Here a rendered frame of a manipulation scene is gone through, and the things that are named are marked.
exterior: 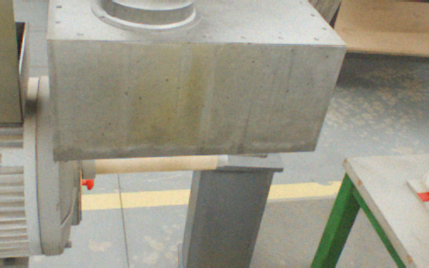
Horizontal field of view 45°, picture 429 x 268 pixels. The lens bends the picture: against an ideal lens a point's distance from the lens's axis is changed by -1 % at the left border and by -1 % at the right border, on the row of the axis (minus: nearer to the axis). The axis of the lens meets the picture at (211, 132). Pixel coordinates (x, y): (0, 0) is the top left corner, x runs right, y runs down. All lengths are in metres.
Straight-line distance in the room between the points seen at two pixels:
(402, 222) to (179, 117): 0.86
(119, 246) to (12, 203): 1.67
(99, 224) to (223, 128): 1.88
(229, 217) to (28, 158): 1.27
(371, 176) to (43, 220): 0.94
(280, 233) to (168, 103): 1.99
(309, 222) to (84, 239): 1.05
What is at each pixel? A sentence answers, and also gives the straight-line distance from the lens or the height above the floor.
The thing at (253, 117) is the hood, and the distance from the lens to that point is 0.58.
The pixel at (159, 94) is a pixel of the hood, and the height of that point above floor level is 1.47.
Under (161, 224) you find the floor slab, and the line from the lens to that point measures 2.43.
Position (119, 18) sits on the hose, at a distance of 0.53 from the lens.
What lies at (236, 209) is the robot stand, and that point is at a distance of 1.83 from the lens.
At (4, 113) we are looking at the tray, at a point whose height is 1.39.
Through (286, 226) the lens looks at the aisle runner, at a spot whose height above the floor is 0.00.
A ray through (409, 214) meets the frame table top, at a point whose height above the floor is 0.93.
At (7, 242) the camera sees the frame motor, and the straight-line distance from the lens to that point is 0.71.
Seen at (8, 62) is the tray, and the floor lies 1.46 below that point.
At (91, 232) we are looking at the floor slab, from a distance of 2.38.
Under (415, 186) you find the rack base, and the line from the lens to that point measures 1.42.
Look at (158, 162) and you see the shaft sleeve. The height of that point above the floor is 1.26.
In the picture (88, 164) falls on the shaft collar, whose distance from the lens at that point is 0.76.
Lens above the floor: 1.75
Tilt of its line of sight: 36 degrees down
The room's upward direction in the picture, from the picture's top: 9 degrees clockwise
